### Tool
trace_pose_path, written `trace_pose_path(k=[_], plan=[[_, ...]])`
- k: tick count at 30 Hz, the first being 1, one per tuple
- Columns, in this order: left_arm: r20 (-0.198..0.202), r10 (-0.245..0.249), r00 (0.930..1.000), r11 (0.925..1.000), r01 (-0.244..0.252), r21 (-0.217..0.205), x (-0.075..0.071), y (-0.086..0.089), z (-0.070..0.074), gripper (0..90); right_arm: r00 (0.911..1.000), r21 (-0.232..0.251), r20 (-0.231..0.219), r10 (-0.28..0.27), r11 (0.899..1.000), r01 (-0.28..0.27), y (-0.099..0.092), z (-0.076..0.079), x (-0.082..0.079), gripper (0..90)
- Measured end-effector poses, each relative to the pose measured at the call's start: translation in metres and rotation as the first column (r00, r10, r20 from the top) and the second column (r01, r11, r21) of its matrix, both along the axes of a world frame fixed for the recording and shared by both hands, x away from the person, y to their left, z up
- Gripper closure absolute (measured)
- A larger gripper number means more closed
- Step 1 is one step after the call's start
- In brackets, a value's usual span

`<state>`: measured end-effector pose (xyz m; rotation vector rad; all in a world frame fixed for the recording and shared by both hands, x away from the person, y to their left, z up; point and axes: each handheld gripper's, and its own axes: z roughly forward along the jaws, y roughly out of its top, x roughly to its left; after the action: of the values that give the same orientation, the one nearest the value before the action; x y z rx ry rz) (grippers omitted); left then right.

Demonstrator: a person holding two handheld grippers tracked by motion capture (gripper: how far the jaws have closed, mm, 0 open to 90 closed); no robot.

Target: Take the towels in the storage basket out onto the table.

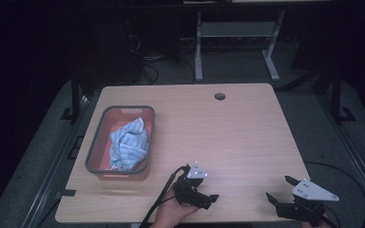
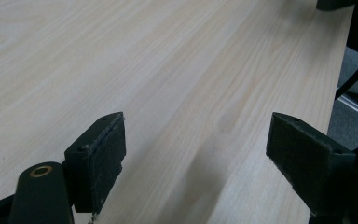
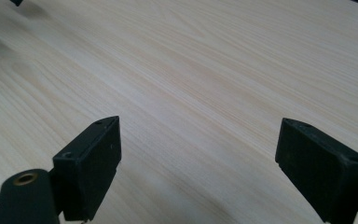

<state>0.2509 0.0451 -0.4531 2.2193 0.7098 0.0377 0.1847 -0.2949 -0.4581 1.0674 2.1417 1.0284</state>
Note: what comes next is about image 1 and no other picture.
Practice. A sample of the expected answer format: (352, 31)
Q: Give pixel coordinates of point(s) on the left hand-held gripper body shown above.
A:
(187, 190)

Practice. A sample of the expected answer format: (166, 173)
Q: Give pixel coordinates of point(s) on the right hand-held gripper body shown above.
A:
(307, 199)

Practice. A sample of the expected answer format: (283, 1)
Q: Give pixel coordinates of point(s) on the person's right hand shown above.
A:
(313, 224)

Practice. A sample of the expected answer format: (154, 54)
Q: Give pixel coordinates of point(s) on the person's left hand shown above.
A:
(171, 212)

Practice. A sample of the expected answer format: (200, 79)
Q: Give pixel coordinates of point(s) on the blue striped cloth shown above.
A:
(129, 145)

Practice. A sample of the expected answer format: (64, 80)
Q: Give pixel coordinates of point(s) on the pink basket with grey rim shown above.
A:
(101, 152)

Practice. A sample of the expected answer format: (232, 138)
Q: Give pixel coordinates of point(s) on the white metal stand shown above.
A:
(237, 30)

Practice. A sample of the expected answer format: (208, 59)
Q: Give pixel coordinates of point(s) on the black frame post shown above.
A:
(337, 95)
(75, 98)

